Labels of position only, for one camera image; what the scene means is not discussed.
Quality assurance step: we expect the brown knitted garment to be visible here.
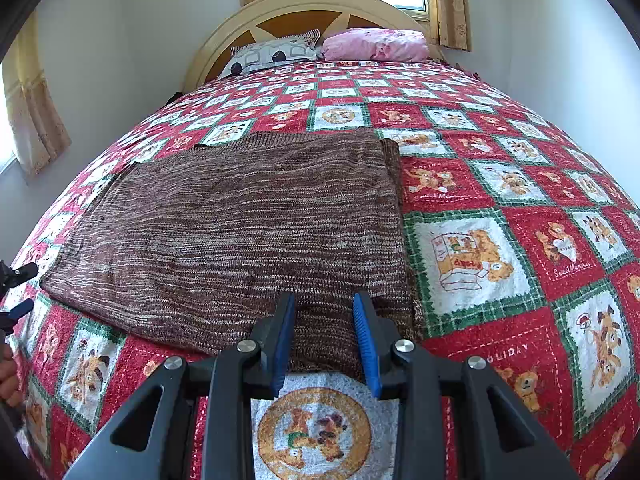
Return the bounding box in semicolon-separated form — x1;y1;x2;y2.
40;129;424;378

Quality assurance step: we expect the person's left hand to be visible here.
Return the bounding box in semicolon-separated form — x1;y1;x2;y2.
0;344;23;408

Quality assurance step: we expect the yellow curtain side window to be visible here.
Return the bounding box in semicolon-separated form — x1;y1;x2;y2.
2;11;72;178

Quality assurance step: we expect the red patchwork teddy bedspread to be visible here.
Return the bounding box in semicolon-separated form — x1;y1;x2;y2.
2;61;639;479

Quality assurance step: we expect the dark cloth beside bed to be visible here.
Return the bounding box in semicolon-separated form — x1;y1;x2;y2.
165;92;184;106

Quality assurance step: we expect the grey patterned pillow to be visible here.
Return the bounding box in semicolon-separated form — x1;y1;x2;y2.
218;28;321;79

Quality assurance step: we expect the cream wooden headboard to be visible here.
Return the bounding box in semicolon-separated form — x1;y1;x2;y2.
182;0;426;93

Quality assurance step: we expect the pink pillow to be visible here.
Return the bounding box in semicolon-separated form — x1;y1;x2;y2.
321;27;430;62

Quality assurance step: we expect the yellow curtain right of window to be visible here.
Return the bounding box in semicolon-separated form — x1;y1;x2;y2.
427;0;472;52

